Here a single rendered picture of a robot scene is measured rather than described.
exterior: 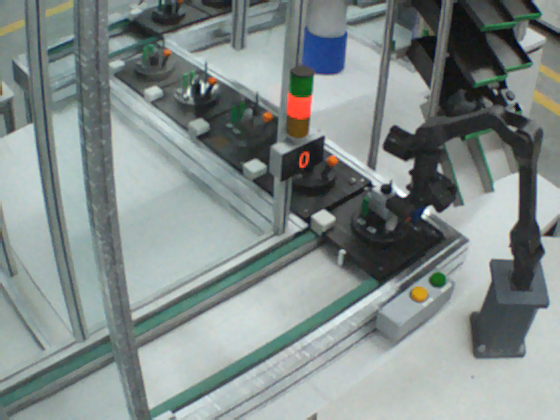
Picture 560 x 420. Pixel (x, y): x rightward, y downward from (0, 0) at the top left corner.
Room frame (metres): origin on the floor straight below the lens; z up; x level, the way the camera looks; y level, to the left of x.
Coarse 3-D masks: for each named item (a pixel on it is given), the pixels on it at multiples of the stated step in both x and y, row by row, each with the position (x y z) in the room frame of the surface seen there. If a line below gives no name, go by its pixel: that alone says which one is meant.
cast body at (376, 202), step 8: (384, 184) 1.39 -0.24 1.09; (368, 192) 1.42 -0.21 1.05; (376, 192) 1.37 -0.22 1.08; (384, 192) 1.36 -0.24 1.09; (392, 192) 1.37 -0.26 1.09; (368, 200) 1.38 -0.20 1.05; (376, 200) 1.37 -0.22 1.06; (384, 200) 1.35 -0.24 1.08; (376, 208) 1.37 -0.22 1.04; (384, 208) 1.35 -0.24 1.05; (384, 216) 1.35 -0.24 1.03
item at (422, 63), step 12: (432, 36) 1.69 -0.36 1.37; (420, 48) 1.63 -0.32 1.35; (432, 48) 1.73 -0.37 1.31; (420, 60) 1.63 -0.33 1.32; (432, 60) 1.69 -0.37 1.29; (420, 72) 1.62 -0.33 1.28; (432, 72) 1.59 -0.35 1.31; (444, 72) 1.67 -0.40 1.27; (456, 72) 1.68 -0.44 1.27; (444, 84) 1.62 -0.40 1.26; (456, 84) 1.64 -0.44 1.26; (468, 84) 1.64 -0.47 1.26; (444, 96) 1.54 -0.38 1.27; (444, 108) 1.54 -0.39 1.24; (480, 132) 1.49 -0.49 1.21
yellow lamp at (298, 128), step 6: (288, 120) 1.32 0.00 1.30; (294, 120) 1.31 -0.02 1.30; (300, 120) 1.31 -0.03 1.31; (306, 120) 1.31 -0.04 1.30; (288, 126) 1.31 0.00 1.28; (294, 126) 1.31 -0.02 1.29; (300, 126) 1.31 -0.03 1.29; (306, 126) 1.31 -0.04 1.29; (288, 132) 1.31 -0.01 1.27; (294, 132) 1.31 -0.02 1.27; (300, 132) 1.31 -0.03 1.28; (306, 132) 1.31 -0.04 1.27
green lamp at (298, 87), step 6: (294, 78) 1.31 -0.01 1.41; (300, 78) 1.31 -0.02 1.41; (312, 78) 1.32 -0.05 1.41; (294, 84) 1.31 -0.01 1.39; (300, 84) 1.30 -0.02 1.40; (306, 84) 1.31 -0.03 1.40; (312, 84) 1.32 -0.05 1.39; (288, 90) 1.32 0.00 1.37; (294, 90) 1.31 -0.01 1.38; (300, 90) 1.30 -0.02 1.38; (306, 90) 1.31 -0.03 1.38; (312, 90) 1.32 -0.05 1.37; (294, 96) 1.31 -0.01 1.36; (300, 96) 1.30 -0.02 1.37; (306, 96) 1.31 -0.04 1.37
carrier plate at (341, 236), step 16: (336, 208) 1.44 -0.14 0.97; (352, 208) 1.44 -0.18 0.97; (336, 224) 1.38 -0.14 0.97; (416, 224) 1.40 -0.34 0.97; (336, 240) 1.32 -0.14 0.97; (352, 240) 1.33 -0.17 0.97; (416, 240) 1.34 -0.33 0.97; (432, 240) 1.34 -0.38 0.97; (352, 256) 1.28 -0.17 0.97; (368, 256) 1.27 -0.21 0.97; (384, 256) 1.28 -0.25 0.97; (400, 256) 1.28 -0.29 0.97; (368, 272) 1.24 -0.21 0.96; (384, 272) 1.22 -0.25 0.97
